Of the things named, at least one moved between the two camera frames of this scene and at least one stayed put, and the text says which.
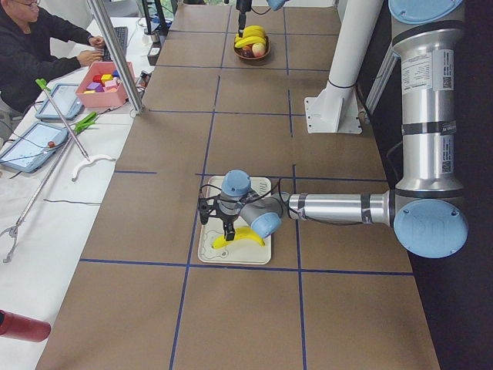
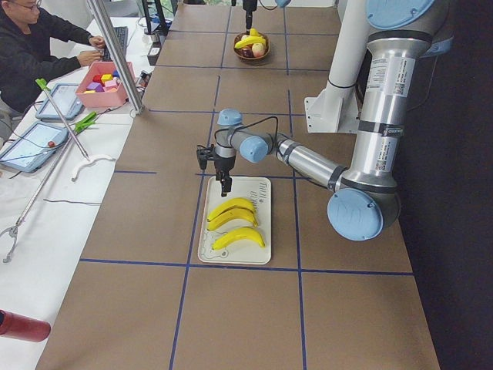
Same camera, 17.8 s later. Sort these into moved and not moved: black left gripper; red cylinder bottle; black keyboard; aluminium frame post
Moved: black left gripper
Not moved: red cylinder bottle; aluminium frame post; black keyboard
